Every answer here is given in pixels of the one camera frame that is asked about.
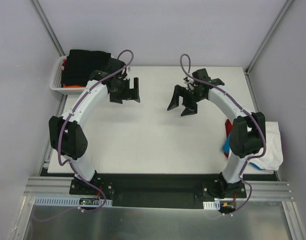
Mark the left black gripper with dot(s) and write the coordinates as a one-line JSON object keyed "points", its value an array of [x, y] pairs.
{"points": [[125, 90]]}

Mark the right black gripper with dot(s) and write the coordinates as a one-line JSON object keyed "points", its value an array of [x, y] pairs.
{"points": [[188, 97]]}

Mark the red t shirt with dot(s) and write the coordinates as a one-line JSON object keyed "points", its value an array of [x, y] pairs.
{"points": [[228, 127]]}

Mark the blue t shirt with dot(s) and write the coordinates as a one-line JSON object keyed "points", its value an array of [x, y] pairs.
{"points": [[226, 151]]}

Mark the white plastic basket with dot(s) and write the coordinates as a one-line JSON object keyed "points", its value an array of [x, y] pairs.
{"points": [[55, 82]]}

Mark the white t shirt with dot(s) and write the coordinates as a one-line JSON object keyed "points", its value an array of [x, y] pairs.
{"points": [[273, 157]]}

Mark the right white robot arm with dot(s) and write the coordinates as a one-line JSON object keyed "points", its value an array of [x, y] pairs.
{"points": [[247, 135]]}

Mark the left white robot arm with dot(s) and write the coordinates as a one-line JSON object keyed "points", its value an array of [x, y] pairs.
{"points": [[66, 132]]}

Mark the black t shirt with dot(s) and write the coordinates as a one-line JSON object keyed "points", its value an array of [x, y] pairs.
{"points": [[80, 64]]}

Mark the pink t shirt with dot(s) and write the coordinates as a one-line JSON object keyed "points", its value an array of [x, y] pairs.
{"points": [[63, 64]]}

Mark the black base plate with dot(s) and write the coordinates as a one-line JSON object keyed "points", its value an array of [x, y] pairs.
{"points": [[182, 191]]}

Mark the right white cable duct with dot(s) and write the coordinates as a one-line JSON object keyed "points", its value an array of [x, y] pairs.
{"points": [[211, 205]]}

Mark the white cable duct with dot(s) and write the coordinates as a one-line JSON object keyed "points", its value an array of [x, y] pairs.
{"points": [[71, 202], [211, 205]]}

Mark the aluminium rail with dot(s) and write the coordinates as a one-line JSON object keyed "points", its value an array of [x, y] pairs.
{"points": [[59, 186]]}

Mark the left white cable duct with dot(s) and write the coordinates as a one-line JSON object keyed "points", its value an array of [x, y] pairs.
{"points": [[71, 202]]}

